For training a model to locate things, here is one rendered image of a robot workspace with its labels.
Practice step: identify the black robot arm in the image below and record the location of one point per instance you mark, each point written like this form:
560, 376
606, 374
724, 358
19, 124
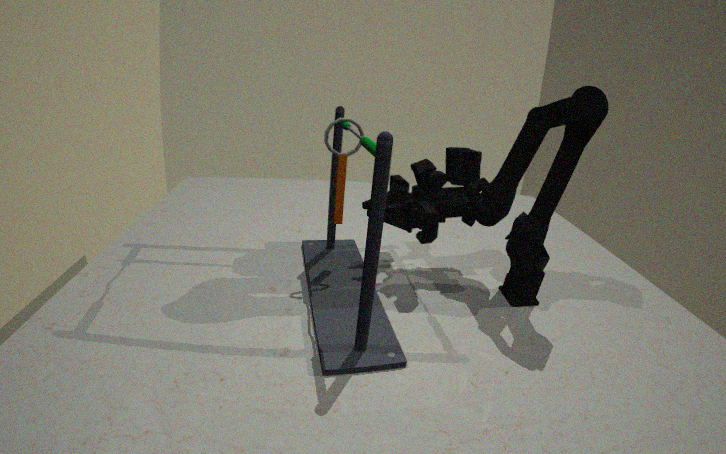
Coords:
582, 114

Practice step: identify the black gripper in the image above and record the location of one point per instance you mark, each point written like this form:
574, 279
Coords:
407, 210

